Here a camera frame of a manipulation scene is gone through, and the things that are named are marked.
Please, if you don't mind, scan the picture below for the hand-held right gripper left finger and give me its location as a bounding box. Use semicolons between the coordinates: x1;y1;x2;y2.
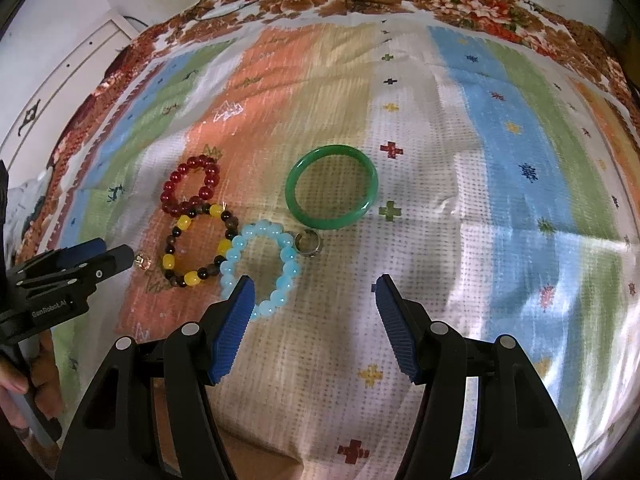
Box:
55;275;256;480

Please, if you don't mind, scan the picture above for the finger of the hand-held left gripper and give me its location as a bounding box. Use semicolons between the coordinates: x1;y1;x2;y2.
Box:
14;245;136;295
10;239;107;275

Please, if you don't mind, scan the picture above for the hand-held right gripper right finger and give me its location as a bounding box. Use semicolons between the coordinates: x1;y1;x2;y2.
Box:
372;274;583;480

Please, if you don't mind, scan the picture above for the yellow and brown bead bracelet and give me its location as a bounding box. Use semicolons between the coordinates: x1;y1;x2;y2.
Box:
161;202;241;291

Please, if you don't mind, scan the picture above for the multicolour bead bracelet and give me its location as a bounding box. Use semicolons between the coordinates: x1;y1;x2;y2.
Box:
220;221;303;322

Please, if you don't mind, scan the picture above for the silver ring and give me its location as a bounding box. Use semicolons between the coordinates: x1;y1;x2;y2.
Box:
295;229;323;261

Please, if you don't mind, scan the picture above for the red bead bracelet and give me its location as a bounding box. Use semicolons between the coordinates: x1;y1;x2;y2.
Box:
161;155;222;217

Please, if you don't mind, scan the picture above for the green jade bangle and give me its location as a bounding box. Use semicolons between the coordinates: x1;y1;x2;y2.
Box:
285;145;378;231

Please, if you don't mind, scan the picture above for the person's left hand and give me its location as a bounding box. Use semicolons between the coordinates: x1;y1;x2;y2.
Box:
0;332;64;433

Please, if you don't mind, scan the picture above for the grey white cloth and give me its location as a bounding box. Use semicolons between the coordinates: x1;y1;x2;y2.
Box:
7;175;51;233

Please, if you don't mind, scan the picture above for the striped colourful blanket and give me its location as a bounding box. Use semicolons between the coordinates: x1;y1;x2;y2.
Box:
45;20;640;480

